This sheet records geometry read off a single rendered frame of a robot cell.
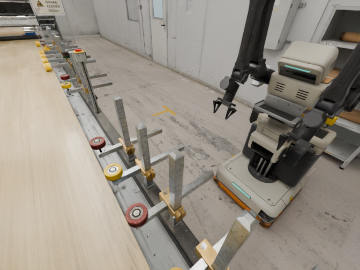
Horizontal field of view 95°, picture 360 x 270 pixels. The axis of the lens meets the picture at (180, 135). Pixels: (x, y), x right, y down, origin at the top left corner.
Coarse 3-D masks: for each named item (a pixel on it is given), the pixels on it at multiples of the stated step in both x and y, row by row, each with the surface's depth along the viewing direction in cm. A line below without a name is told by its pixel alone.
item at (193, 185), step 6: (204, 174) 83; (210, 174) 83; (198, 180) 80; (204, 180) 81; (186, 186) 77; (192, 186) 78; (198, 186) 80; (186, 192) 75; (162, 204) 70; (150, 210) 68; (156, 210) 68; (162, 210) 70; (150, 216) 66; (138, 228) 65
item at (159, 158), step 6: (168, 150) 97; (174, 150) 97; (180, 150) 99; (156, 156) 92; (162, 156) 92; (168, 156) 95; (156, 162) 91; (132, 168) 85; (138, 168) 85; (126, 174) 82; (132, 174) 84; (120, 180) 81
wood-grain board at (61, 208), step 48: (0, 48) 255; (0, 96) 131; (48, 96) 133; (0, 144) 88; (48, 144) 89; (0, 192) 66; (48, 192) 67; (96, 192) 68; (0, 240) 53; (48, 240) 54; (96, 240) 54
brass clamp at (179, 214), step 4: (168, 188) 75; (160, 192) 73; (168, 192) 74; (160, 196) 73; (164, 196) 72; (168, 196) 72; (164, 200) 71; (168, 200) 71; (168, 204) 69; (168, 208) 70; (180, 208) 68; (184, 208) 70; (172, 212) 67; (176, 212) 67; (180, 212) 67; (184, 212) 67; (172, 216) 69; (176, 216) 66; (180, 216) 67; (184, 216) 70; (176, 220) 67; (180, 220) 69
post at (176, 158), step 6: (174, 156) 49; (180, 156) 49; (174, 162) 49; (180, 162) 51; (174, 168) 51; (180, 168) 53; (174, 174) 53; (180, 174) 54; (174, 180) 55; (180, 180) 57; (174, 186) 57; (180, 186) 59; (174, 192) 59; (180, 192) 61; (174, 198) 61; (180, 198) 64; (174, 204) 64; (180, 204) 67; (174, 210) 67; (174, 222) 73
